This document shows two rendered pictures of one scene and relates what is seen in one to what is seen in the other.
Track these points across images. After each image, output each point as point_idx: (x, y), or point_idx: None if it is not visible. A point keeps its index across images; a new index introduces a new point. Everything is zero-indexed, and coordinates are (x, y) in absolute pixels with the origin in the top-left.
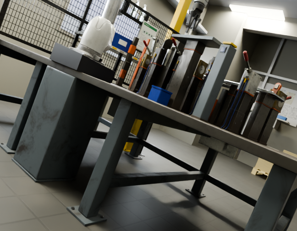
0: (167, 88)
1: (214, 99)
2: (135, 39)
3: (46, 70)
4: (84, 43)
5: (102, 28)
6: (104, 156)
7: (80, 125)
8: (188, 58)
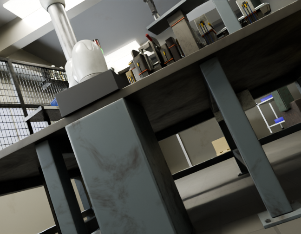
0: None
1: None
2: None
3: (69, 132)
4: (88, 72)
5: (94, 47)
6: (243, 130)
7: (157, 156)
8: (185, 28)
